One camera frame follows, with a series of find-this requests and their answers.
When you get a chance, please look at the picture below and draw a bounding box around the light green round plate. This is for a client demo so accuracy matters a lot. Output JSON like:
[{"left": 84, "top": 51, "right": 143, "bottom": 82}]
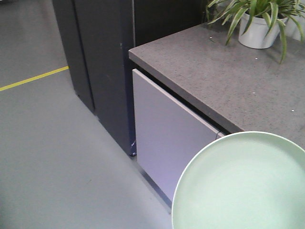
[{"left": 172, "top": 131, "right": 305, "bottom": 229}]

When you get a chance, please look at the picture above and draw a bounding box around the white plant pot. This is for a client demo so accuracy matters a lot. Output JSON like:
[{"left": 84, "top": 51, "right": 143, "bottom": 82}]
[{"left": 238, "top": 13, "right": 280, "bottom": 49}]

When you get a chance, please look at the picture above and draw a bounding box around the green spider plant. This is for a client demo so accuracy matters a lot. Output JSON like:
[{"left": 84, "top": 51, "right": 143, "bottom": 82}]
[{"left": 206, "top": 0, "right": 305, "bottom": 63}]

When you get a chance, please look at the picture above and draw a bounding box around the dark tall cabinet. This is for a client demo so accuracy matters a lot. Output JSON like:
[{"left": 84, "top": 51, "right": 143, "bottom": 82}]
[{"left": 52, "top": 0, "right": 207, "bottom": 156}]

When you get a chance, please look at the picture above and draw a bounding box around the grey drawer front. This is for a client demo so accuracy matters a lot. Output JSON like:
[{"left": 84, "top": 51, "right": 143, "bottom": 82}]
[{"left": 132, "top": 69, "right": 224, "bottom": 200}]

